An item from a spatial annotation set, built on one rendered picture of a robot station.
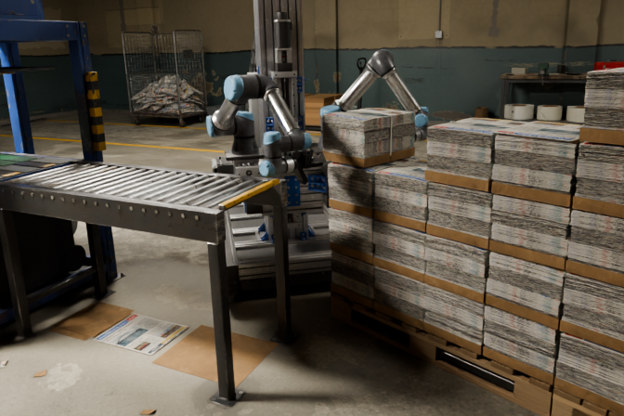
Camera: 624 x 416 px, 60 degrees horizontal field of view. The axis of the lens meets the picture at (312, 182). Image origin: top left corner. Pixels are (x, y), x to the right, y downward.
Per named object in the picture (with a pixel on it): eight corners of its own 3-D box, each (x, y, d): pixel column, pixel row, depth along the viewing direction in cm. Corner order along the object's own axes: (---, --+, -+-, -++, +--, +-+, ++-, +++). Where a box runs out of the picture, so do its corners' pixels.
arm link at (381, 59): (383, 45, 286) (434, 121, 290) (384, 45, 296) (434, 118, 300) (365, 58, 289) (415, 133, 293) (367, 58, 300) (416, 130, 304)
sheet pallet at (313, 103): (348, 126, 931) (348, 93, 917) (330, 134, 859) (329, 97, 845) (287, 123, 982) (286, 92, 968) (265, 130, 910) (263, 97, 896)
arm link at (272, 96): (270, 86, 270) (309, 155, 244) (250, 87, 265) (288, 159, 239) (276, 68, 262) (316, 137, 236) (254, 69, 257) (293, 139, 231)
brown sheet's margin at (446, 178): (471, 164, 249) (471, 155, 248) (532, 174, 229) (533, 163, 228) (423, 179, 224) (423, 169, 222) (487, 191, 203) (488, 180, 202)
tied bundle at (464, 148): (471, 165, 249) (473, 116, 244) (533, 175, 229) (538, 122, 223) (423, 181, 224) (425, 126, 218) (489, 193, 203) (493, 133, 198)
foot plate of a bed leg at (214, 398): (250, 390, 224) (250, 388, 224) (230, 411, 212) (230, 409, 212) (224, 383, 230) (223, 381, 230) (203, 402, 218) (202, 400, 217)
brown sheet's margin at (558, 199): (534, 174, 228) (534, 164, 227) (607, 185, 208) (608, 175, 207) (490, 192, 202) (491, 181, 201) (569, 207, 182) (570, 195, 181)
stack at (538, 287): (376, 292, 310) (377, 150, 290) (589, 377, 228) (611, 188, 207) (329, 316, 285) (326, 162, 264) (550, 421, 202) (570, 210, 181)
